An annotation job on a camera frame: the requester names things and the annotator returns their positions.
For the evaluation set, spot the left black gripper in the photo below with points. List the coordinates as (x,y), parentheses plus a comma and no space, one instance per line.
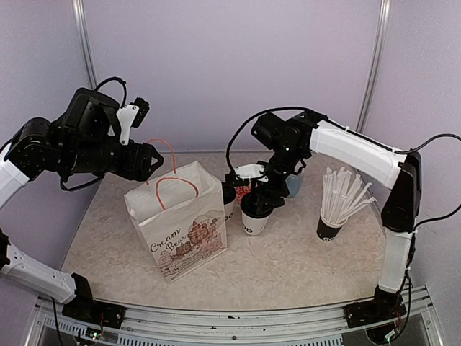
(135,166)

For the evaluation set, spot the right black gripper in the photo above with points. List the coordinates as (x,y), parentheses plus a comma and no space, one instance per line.
(266,193)

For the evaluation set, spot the white paper coffee cup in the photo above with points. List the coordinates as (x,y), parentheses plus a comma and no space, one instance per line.
(252,226)

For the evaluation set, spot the white paper takeout bag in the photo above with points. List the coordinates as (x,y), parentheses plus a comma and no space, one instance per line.
(180,219)

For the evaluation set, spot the black plastic cup lid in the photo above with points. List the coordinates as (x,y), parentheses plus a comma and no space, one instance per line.
(229,193)

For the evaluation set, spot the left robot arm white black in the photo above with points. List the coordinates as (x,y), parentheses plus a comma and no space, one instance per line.
(89,140)

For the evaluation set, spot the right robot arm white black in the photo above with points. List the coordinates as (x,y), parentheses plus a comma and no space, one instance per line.
(310,132)

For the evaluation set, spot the red patterned small bowl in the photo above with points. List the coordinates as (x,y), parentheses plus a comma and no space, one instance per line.
(242,190)

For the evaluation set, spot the blue translucent plastic cup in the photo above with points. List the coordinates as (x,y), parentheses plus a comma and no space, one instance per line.
(294,183)

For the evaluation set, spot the black cup holding straws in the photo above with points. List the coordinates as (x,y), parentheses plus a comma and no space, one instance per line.
(327,231)

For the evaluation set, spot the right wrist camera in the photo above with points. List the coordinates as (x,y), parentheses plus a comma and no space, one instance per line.
(244,175)

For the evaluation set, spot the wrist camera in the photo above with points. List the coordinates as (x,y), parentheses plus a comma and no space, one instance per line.
(131,116)
(244,175)

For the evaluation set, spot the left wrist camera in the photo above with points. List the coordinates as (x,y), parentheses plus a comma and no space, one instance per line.
(131,116)

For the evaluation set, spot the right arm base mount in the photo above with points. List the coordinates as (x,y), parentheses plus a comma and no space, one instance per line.
(370,312)

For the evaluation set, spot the left aluminium corner post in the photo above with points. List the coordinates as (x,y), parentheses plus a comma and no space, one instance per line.
(82,32)

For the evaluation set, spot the aluminium corner post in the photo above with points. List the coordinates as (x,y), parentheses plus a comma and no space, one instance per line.
(378,48)
(82,32)

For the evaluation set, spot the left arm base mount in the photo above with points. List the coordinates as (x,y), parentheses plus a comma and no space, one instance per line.
(96,312)

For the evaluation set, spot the aluminium front rail frame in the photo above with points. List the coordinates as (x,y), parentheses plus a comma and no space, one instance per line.
(318,325)

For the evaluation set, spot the right aluminium corner post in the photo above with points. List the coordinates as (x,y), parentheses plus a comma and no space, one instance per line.
(378,48)

